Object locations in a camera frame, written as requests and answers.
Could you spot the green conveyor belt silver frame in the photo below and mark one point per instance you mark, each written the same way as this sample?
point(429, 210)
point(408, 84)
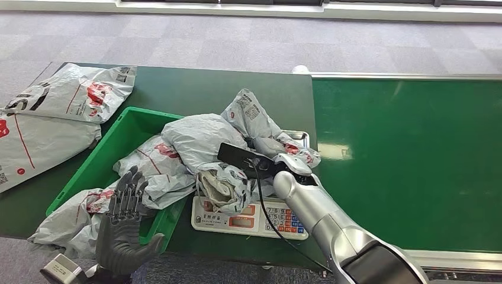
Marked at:
point(412, 156)

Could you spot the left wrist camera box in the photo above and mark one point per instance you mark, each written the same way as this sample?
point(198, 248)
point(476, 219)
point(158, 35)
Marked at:
point(60, 270)

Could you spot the crumpled grey courier bag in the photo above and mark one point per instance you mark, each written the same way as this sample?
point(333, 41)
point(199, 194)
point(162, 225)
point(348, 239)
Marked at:
point(161, 172)
point(70, 227)

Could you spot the grey courier bag black lettering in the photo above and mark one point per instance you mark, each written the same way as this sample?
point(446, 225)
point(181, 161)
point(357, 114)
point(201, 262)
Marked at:
point(204, 137)

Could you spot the dark green table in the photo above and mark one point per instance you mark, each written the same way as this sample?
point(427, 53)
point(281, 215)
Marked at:
point(196, 90)

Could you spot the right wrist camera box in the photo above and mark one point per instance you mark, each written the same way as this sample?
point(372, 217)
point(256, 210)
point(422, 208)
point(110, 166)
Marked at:
point(239, 157)

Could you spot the small white round object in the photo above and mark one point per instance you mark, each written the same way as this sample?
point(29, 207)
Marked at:
point(300, 69)

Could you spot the green plastic bin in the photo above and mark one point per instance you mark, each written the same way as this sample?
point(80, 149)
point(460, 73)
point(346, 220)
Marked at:
point(129, 129)

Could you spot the grey courier bag QR labels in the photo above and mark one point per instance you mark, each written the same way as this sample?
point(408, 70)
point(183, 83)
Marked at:
point(74, 94)

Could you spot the white electronic scale steel tray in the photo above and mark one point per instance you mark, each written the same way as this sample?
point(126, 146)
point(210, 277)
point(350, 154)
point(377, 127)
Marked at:
point(243, 221)

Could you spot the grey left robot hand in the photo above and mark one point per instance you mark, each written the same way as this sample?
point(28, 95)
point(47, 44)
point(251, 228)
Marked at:
point(119, 243)

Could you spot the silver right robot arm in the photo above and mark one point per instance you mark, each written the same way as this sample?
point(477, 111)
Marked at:
point(317, 207)

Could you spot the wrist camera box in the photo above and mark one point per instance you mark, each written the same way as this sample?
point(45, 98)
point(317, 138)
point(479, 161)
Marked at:
point(60, 270)
point(239, 157)

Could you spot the large flat grey courier bag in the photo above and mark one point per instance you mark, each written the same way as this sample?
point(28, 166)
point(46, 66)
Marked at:
point(43, 149)

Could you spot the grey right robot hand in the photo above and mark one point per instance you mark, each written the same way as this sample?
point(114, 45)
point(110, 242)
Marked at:
point(294, 164)

